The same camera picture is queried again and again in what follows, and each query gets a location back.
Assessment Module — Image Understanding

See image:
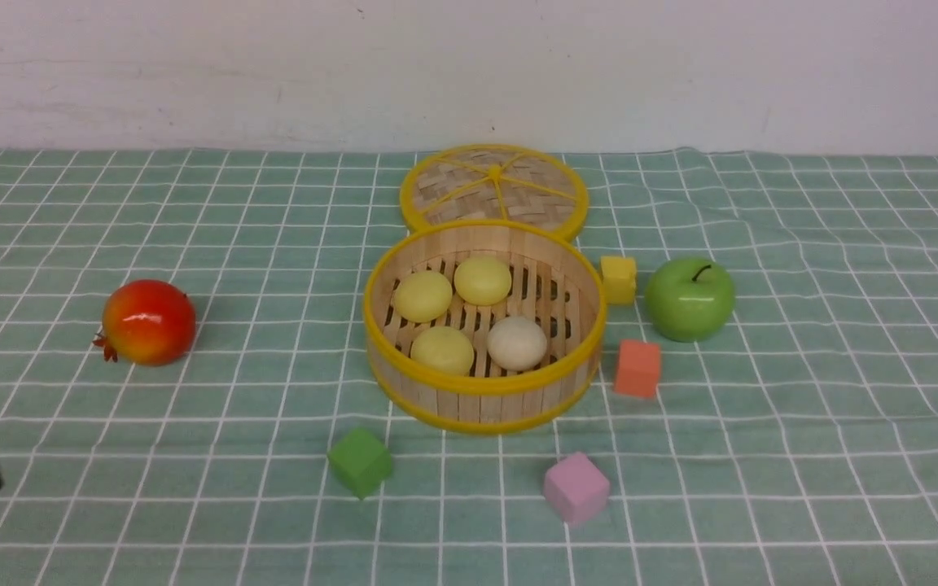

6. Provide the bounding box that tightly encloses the yellow bun front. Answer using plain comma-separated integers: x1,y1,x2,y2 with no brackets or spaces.
454,256,511,305

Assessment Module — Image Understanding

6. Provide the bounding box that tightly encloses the woven bamboo steamer lid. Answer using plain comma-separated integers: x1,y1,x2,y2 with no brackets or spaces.
399,144,590,241

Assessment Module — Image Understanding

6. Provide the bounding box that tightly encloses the yellow cube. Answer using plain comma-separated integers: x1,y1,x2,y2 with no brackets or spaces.
599,256,638,305

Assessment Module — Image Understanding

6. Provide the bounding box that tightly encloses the red pomegranate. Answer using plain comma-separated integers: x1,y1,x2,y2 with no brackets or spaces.
93,279,197,366

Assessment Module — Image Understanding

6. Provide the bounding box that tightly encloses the bamboo steamer tray yellow rim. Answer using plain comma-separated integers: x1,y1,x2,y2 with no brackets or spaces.
362,220,607,435

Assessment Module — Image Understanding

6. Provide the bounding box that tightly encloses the orange cube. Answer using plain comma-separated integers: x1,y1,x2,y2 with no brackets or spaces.
613,339,662,400

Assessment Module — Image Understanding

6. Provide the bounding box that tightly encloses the pink cube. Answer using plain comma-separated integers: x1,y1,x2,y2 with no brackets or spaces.
542,452,611,526

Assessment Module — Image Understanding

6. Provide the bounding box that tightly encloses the white bun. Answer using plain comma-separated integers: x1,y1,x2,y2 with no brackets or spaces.
487,316,550,372

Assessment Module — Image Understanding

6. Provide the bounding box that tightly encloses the green checkered tablecloth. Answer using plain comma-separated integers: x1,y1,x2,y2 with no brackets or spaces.
0,148,938,585

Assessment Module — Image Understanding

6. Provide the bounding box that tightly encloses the green cube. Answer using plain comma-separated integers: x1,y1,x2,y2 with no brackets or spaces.
327,427,393,500

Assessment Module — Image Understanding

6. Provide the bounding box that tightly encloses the yellow bun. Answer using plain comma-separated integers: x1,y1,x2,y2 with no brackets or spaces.
392,270,454,323
410,326,476,376
454,256,511,305

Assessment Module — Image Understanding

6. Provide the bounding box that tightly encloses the green apple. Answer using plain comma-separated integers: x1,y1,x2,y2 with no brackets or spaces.
643,256,736,343

